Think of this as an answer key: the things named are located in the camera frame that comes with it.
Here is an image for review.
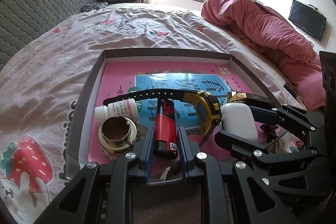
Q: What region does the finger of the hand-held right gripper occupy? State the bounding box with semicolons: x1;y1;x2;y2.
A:
215;130;328;177
248;102;327;135

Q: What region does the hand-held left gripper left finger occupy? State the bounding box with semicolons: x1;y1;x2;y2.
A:
34;127;155;224

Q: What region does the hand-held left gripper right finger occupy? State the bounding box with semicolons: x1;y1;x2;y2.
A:
176;126;302;224

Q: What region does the black gold lighter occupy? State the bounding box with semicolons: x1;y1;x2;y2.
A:
227;91;275;106

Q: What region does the black hair clip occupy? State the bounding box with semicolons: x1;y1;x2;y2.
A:
261;123;280;143

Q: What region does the white earbuds case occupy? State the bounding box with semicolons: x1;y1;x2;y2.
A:
221;103;259;143

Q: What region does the red black lighter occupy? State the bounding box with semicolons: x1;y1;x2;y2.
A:
153;98;178;160

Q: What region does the yellow black wristwatch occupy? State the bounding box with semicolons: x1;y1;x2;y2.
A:
103;88;222;147

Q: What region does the white pill bottle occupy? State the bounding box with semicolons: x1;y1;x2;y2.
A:
94;98;139;122

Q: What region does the shallow grey cardboard box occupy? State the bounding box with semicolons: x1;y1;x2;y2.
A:
64;49;306;182

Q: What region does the black box with gold print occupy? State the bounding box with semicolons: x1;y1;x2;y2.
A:
283;81;302;104

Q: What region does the pink duvet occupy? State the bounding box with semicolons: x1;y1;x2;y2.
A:
201;0;326;110

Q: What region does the black television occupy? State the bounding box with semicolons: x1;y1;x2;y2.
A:
288;0;327;41

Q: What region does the strawberry print bedsheet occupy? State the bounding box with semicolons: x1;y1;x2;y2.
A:
0;2;307;224

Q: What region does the dark patterned cloth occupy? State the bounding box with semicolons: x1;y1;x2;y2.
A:
81;2;108;13

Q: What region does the grey quilted headboard cover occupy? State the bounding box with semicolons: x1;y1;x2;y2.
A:
0;0;96;71

